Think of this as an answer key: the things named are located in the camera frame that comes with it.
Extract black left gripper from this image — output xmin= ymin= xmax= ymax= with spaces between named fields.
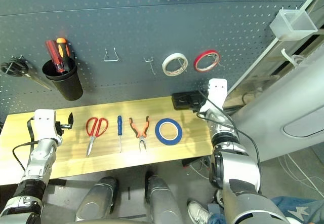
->
xmin=55 ymin=112 xmax=75 ymax=136

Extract red handled scissors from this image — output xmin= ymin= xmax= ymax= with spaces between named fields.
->
xmin=85 ymin=117 xmax=109 ymax=158

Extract small blue screwdriver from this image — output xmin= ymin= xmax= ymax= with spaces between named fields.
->
xmin=116 ymin=115 xmax=124 ymax=154

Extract orange black needle-nose pliers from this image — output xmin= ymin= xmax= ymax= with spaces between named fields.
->
xmin=129 ymin=116 xmax=151 ymax=153

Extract blue tape roll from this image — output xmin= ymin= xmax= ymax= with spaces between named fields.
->
xmin=154 ymin=118 xmax=183 ymax=146

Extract metal pegboard tape hook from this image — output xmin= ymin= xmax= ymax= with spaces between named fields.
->
xmin=144 ymin=56 xmax=156 ymax=76

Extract dark grey pegboard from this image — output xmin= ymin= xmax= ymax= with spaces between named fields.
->
xmin=0 ymin=0 xmax=322 ymax=124

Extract black plastic cup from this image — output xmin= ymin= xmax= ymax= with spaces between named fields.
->
xmin=42 ymin=56 xmax=84 ymax=102

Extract silver robot left leg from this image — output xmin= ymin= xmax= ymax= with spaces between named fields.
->
xmin=74 ymin=176 xmax=120 ymax=223

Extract silver robot leg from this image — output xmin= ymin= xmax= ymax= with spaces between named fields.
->
xmin=74 ymin=176 xmax=120 ymax=223
xmin=144 ymin=171 xmax=184 ymax=224

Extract white tape roll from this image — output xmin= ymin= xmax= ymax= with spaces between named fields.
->
xmin=161 ymin=52 xmax=189 ymax=77

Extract black plastic tool case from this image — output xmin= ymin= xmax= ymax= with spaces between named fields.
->
xmin=171 ymin=90 xmax=207 ymax=113

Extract silver robot right leg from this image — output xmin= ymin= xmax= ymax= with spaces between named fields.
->
xmin=144 ymin=171 xmax=184 ymax=224

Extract red tape roll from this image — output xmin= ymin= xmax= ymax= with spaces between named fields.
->
xmin=193 ymin=49 xmax=221 ymax=74

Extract white sneaker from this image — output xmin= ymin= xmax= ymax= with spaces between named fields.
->
xmin=187 ymin=200 xmax=212 ymax=224

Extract large grey machine housing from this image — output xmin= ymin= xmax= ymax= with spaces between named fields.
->
xmin=230 ymin=56 xmax=324 ymax=163

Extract white plastic hook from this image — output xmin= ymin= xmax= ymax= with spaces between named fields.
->
xmin=280 ymin=48 xmax=305 ymax=68

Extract translucent plastic bin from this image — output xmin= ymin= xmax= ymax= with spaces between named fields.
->
xmin=269 ymin=9 xmax=318 ymax=42

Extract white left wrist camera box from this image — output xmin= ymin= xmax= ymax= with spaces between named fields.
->
xmin=33 ymin=109 xmax=57 ymax=141

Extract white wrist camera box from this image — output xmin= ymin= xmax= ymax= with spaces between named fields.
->
xmin=33 ymin=109 xmax=57 ymax=141
xmin=206 ymin=78 xmax=228 ymax=109

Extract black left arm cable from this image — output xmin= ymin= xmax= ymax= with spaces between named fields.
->
xmin=12 ymin=116 xmax=42 ymax=172

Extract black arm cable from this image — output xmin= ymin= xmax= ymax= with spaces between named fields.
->
xmin=196 ymin=89 xmax=262 ymax=195
xmin=12 ymin=116 xmax=42 ymax=172

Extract orange black handled screwdriver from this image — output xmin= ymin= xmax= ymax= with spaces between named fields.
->
xmin=56 ymin=37 xmax=72 ymax=71

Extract metal wire pliers holder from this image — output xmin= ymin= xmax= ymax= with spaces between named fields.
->
xmin=103 ymin=47 xmax=120 ymax=63

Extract black handled scissors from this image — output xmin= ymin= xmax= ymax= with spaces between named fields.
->
xmin=0 ymin=55 xmax=53 ymax=91

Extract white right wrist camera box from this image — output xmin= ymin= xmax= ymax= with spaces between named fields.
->
xmin=206 ymin=78 xmax=228 ymax=109

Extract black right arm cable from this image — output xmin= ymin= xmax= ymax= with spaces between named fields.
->
xmin=196 ymin=89 xmax=262 ymax=195

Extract white floor cables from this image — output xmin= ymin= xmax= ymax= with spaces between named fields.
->
xmin=276 ymin=152 xmax=324 ymax=192

